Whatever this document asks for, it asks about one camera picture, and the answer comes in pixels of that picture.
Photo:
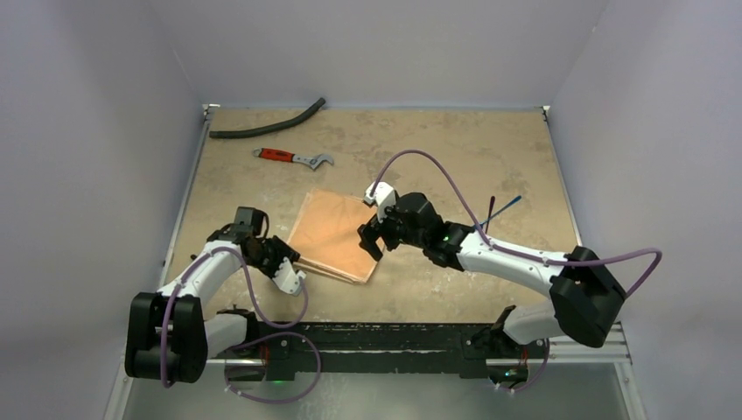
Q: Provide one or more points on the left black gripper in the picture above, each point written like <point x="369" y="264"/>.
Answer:
<point x="282" y="251"/>

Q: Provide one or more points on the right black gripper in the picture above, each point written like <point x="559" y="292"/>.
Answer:
<point x="381" y="227"/>

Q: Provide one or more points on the peach cloth napkin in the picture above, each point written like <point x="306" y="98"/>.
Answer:
<point x="325" y="234"/>

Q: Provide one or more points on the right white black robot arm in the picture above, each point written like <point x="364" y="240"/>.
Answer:
<point x="583" y="297"/>

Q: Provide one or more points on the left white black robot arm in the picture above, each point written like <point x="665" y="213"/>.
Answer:
<point x="168" y="338"/>

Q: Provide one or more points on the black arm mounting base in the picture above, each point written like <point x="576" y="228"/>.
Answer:
<point x="469" y="351"/>

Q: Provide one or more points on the purple metallic spoon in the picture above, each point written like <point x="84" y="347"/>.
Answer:
<point x="490" y="213"/>

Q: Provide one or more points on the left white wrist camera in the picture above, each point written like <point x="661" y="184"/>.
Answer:
<point x="288" y="279"/>

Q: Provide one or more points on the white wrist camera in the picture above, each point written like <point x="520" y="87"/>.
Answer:
<point x="288" y="279"/>
<point x="382" y="196"/>

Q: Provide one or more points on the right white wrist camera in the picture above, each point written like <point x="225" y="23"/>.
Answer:
<point x="382" y="196"/>

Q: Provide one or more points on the red handled adjustable wrench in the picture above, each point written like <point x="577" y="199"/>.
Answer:
<point x="313" y="162"/>

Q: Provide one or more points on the aluminium frame rail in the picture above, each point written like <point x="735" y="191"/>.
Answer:
<point x="169" y="340"/>

